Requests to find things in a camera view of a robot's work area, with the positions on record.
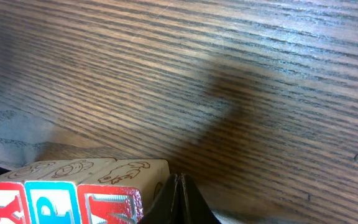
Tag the red M block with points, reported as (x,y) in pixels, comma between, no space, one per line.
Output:
(122,191)

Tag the blue P block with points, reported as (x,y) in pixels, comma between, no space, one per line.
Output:
(52,194)

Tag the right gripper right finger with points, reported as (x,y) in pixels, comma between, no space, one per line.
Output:
(194,209)

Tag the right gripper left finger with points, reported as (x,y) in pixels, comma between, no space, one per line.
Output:
(165,207)

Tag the red Y block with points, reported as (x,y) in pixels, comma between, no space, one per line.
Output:
(13,203)

